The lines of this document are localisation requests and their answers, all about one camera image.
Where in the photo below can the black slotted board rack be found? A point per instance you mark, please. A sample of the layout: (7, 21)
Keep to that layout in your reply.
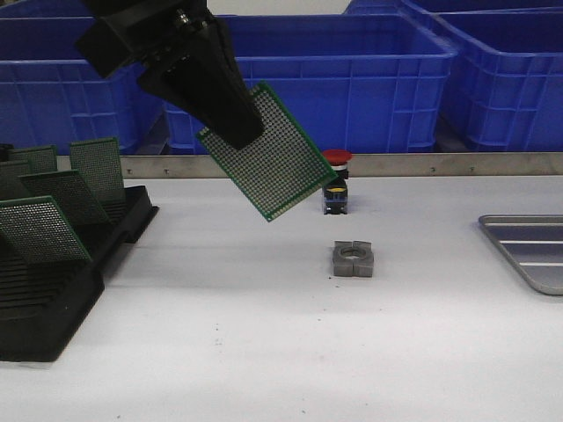
(43, 305)

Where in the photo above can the carried green perforated board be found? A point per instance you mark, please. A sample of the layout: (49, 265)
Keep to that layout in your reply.
(279, 169)

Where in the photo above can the red emergency stop button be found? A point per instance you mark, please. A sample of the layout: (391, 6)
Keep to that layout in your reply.
(335, 193)

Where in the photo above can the far left blue crate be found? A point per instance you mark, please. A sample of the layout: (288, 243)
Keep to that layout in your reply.
(45, 9)

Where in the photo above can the left blue plastic crate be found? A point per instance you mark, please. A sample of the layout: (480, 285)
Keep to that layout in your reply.
(50, 95)

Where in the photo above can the centre blue plastic crate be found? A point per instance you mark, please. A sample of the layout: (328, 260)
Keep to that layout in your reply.
(364, 83)

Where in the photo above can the far right blue crate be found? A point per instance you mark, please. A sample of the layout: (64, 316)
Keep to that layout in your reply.
(445, 6)

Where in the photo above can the silver metal tray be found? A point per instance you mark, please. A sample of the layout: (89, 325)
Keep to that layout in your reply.
(532, 244)

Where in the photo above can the rear right green board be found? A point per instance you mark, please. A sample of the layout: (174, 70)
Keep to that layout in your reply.
(99, 162)

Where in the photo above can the grey metal clamp block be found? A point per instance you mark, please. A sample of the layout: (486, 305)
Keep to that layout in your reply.
(353, 259)

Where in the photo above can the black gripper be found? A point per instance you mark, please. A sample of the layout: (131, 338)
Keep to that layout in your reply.
(196, 70)

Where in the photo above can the blue plastic crate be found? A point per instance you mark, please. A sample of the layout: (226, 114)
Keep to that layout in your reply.
(364, 83)
(504, 92)
(50, 95)

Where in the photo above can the right blue plastic crate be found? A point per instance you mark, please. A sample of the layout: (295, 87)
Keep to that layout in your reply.
(504, 92)

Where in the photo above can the left edge green board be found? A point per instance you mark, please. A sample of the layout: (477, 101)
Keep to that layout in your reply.
(11, 186)

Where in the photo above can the steel table edge rail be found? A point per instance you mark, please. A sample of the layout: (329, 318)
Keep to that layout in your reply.
(369, 165)

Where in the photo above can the rear left green board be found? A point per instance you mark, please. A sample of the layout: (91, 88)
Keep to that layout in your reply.
(41, 159)

